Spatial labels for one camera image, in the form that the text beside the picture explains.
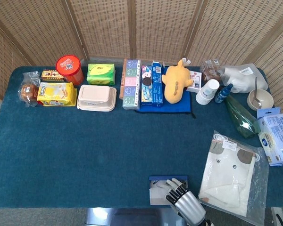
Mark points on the small blue bottle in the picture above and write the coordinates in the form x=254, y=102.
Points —
x=222, y=94

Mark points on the orange tub with red lid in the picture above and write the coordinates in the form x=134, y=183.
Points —
x=69, y=67

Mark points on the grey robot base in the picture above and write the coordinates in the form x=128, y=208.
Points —
x=132, y=217

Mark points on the pastel tissue multipack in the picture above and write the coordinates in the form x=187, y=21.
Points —
x=130, y=84

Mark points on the yellow plush toy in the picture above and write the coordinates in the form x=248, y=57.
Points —
x=177, y=82

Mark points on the yellow snack bag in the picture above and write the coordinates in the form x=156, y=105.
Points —
x=56, y=94

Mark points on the metal spoon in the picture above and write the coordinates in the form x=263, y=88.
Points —
x=255, y=91

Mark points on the green tissue box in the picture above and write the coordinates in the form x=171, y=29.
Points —
x=100, y=74

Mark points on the stack of white paper cups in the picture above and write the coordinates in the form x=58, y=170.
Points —
x=206, y=93

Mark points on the beige bowl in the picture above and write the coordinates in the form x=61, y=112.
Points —
x=265, y=97

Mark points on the cream tote bag in plastic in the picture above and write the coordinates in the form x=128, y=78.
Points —
x=228, y=169

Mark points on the blue glasses case grey lining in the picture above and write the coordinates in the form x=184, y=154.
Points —
x=158, y=196

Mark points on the blue folder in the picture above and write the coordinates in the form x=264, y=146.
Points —
x=179, y=107

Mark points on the wicker folding screen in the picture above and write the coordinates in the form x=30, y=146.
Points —
x=103, y=28

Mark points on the dark blue cookie box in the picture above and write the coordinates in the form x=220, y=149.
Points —
x=157, y=89

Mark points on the wet wipes pack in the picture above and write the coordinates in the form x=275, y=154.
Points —
x=278, y=134

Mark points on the thin-framed eyeglasses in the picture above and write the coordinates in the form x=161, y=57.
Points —
x=159, y=184

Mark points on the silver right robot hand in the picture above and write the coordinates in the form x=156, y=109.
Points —
x=189, y=207

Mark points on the white item in clear bag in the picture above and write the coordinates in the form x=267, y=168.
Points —
x=243, y=77

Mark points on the green glass bottle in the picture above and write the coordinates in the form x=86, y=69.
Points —
x=240, y=117

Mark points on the light blue cookie box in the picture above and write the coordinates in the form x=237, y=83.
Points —
x=146, y=87

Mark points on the small white box red label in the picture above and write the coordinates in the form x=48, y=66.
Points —
x=196, y=81

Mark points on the small yellow brown box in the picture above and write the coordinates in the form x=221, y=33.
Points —
x=52, y=75

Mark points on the bread in clear wrapper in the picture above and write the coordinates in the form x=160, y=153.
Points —
x=28, y=91

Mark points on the beige stacked lunch boxes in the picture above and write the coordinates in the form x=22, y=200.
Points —
x=95, y=97

